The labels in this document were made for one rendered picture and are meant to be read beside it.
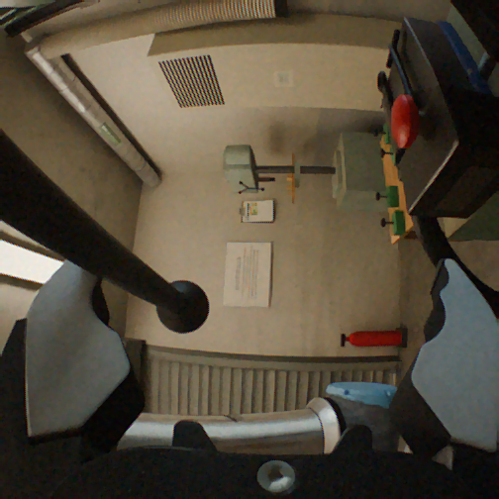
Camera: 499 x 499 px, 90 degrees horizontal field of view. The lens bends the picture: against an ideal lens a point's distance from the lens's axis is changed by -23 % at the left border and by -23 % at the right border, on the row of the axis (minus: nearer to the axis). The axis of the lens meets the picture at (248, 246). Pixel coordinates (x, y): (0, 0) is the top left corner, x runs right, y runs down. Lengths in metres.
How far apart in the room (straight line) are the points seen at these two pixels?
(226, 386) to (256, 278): 1.05
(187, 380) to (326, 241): 1.86
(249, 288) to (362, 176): 1.46
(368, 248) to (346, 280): 0.39
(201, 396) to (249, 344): 0.69
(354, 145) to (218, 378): 2.30
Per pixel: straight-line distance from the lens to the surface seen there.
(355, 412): 0.58
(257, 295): 2.99
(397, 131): 0.18
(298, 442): 0.54
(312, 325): 2.99
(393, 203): 1.68
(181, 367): 3.13
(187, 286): 0.20
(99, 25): 1.90
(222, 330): 3.04
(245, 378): 3.01
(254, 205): 3.18
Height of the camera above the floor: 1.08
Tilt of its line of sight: 7 degrees up
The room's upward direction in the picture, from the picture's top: 89 degrees counter-clockwise
